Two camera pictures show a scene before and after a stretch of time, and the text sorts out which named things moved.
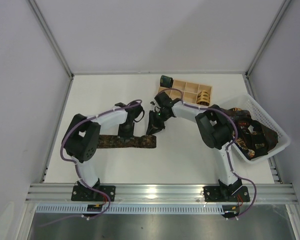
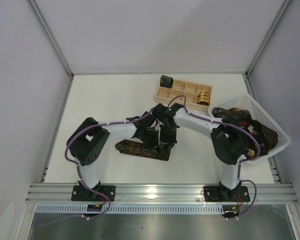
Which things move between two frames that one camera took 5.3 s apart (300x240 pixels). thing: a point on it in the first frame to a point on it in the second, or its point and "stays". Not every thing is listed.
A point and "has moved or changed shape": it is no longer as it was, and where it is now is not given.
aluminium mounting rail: (263, 193) stays
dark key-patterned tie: (114, 141) has moved or changed shape
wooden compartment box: (190, 91) stays
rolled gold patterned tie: (203, 98) stays
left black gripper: (126, 136) to (152, 144)
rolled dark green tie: (166, 81) stays
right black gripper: (154, 122) to (168, 142)
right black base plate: (214, 194) stays
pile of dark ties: (253, 138) stays
